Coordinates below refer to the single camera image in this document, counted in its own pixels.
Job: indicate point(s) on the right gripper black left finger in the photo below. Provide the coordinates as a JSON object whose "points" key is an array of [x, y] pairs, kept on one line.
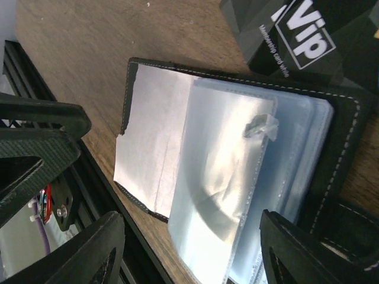
{"points": [[92, 256]]}

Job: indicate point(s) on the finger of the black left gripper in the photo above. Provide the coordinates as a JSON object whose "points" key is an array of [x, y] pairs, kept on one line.
{"points": [[33, 157]]}

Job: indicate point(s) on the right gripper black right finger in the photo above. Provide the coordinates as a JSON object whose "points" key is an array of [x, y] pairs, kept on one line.
{"points": [[292, 256]]}

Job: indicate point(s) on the black leather card holder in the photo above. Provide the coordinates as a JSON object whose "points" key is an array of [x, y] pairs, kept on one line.
{"points": [[207, 152]]}

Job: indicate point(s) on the black VIP card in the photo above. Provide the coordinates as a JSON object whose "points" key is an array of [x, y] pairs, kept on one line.
{"points": [[322, 40]]}

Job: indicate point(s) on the black front frame rail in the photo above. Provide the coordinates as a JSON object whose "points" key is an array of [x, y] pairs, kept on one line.
{"points": [[33, 157]]}

